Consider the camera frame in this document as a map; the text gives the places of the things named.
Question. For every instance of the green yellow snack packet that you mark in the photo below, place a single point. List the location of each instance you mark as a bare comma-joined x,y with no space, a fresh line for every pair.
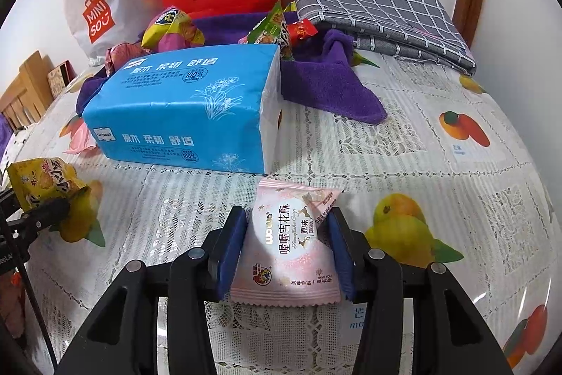
270,28

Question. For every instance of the red gold candy packet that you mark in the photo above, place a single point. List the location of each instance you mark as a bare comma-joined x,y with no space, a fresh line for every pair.
303,30

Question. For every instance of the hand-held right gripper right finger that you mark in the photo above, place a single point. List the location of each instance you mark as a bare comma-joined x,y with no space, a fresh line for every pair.
340,252

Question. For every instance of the yellow purple snack packet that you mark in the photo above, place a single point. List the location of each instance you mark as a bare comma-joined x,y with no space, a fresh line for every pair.
171,28

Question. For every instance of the maroon snack packet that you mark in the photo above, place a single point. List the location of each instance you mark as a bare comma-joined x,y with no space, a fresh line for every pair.
123,56

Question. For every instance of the fruit print lace tablecloth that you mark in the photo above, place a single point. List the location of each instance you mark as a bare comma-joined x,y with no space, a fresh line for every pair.
395,155

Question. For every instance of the plain pink wrapper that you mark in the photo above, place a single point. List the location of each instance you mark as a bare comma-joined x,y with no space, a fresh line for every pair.
81,137

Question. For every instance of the purple towel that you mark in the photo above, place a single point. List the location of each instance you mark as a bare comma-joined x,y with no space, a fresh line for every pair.
333,94

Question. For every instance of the blue tissue pack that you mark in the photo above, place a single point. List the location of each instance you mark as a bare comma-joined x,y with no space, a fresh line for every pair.
184,107

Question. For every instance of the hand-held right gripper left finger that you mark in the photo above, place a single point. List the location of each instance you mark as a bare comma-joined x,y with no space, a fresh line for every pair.
230,252

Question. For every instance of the wooden chair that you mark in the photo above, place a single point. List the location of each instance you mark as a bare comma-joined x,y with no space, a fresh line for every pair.
24,89

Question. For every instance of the pink white snack packet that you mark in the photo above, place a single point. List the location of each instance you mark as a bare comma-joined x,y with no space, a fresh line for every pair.
289,252

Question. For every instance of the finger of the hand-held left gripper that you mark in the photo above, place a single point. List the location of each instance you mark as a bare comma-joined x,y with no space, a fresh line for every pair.
44,212

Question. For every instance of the small patterned box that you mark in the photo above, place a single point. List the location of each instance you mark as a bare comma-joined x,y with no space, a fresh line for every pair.
60,77

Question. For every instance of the grey checked cloth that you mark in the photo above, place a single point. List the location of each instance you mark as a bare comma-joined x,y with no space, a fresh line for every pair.
386,14

